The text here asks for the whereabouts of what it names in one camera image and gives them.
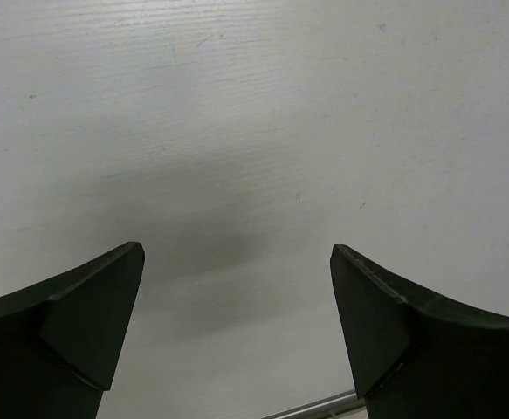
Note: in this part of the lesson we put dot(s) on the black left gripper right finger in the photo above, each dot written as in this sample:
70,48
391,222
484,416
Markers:
414,353

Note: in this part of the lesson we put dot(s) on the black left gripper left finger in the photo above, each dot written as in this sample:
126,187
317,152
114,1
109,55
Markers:
61,338

